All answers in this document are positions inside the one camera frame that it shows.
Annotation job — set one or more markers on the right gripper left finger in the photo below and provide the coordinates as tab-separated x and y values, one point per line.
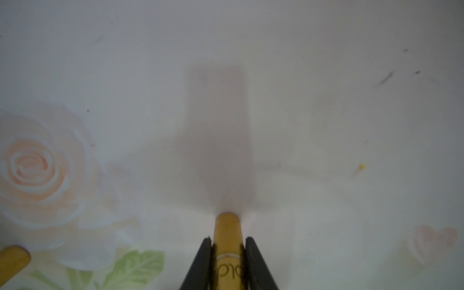
198	275

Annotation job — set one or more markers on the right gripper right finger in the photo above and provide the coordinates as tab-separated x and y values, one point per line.
257	273

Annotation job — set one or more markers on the gold lipstick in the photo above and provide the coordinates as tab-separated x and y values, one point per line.
13	259
228	258

